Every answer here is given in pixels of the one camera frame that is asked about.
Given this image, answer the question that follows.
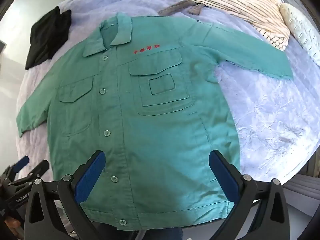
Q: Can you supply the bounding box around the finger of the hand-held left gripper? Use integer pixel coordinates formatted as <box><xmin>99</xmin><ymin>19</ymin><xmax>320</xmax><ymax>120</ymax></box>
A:
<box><xmin>14</xmin><ymin>159</ymin><xmax>50</xmax><ymax>183</ymax></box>
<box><xmin>0</xmin><ymin>155</ymin><xmax>30</xmax><ymax>180</ymax></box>

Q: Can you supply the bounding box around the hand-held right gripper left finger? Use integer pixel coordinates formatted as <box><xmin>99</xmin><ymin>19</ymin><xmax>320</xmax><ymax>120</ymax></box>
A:
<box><xmin>24</xmin><ymin>150</ymin><xmax>107</xmax><ymax>240</ymax></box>

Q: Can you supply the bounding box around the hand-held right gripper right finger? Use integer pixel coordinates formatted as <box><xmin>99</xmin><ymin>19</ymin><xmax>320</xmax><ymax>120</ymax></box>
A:
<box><xmin>209</xmin><ymin>149</ymin><xmax>293</xmax><ymax>240</ymax></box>

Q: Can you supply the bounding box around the green work jacket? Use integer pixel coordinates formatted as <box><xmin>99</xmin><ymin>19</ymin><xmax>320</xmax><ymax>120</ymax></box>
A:
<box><xmin>16</xmin><ymin>12</ymin><xmax>293</xmax><ymax>230</ymax></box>

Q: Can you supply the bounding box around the lavender bed sheet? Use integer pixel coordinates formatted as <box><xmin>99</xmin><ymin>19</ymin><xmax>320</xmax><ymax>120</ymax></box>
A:
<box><xmin>15</xmin><ymin>0</ymin><xmax>318</xmax><ymax>183</ymax></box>

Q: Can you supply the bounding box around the black folded garment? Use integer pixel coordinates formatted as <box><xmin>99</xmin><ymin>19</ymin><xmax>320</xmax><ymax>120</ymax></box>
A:
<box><xmin>24</xmin><ymin>6</ymin><xmax>72</xmax><ymax>70</ymax></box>

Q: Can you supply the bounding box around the white patterned pillow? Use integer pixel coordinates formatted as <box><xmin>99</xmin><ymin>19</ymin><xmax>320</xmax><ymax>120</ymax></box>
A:
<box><xmin>279</xmin><ymin>3</ymin><xmax>320</xmax><ymax>67</ymax></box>

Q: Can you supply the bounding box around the cream striped fleece robe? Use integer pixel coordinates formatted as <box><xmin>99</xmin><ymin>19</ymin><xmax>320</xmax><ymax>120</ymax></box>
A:
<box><xmin>184</xmin><ymin>0</ymin><xmax>292</xmax><ymax>52</ymax></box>

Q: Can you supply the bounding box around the grey robe belt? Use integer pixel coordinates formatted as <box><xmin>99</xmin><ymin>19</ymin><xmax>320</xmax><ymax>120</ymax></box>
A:
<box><xmin>158</xmin><ymin>0</ymin><xmax>205</xmax><ymax>17</ymax></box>

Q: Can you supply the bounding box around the grey bed frame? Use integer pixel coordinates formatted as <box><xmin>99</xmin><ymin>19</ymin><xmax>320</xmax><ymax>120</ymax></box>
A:
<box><xmin>282</xmin><ymin>160</ymin><xmax>320</xmax><ymax>218</ymax></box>

